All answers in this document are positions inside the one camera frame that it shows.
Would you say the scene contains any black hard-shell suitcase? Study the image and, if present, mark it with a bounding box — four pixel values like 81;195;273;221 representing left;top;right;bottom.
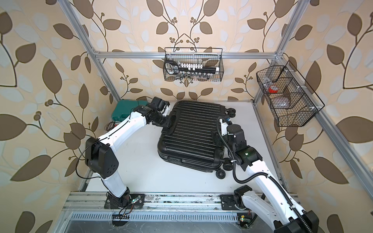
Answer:
157;101;236;179

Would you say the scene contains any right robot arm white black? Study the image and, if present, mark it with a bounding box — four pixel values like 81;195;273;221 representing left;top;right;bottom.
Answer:
216;117;319;233

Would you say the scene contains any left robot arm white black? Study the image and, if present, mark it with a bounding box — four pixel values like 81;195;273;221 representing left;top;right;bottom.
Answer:
85;97;171;208

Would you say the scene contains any green plastic tool case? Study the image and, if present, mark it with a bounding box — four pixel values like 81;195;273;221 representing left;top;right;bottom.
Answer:
111;100;148;122

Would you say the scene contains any socket wrench set in basket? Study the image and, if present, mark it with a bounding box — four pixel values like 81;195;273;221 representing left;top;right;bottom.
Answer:
163;60;220;76

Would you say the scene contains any clear plastic bag in basket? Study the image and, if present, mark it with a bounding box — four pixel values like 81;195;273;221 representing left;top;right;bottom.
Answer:
272;96;291;109

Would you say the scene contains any red object in basket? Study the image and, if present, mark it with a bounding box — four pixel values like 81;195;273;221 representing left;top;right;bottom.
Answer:
268;85;279;94

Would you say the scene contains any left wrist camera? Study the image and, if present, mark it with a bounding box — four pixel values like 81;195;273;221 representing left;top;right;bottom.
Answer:
148;97;170;114

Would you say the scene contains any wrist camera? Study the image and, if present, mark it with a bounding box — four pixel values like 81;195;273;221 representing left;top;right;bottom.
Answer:
148;97;170;114
218;117;231;135

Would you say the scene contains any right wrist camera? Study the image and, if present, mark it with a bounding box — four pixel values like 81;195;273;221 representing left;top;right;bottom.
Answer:
218;117;231;135

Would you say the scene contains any back wire basket black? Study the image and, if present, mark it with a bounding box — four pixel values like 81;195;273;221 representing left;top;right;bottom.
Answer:
163;47;224;82

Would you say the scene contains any wire basket black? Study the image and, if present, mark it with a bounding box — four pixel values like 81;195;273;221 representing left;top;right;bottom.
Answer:
256;61;325;127
163;47;224;82

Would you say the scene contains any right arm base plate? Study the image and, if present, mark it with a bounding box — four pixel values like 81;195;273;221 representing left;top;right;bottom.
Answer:
220;194;240;211

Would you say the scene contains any right wire basket black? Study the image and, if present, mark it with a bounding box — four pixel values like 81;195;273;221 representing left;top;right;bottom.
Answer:
256;61;325;127

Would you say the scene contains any aluminium frame rail front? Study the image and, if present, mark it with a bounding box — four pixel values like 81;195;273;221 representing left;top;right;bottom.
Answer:
62;191;301;213

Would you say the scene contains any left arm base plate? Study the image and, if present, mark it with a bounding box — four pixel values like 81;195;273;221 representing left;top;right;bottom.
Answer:
104;192;145;209

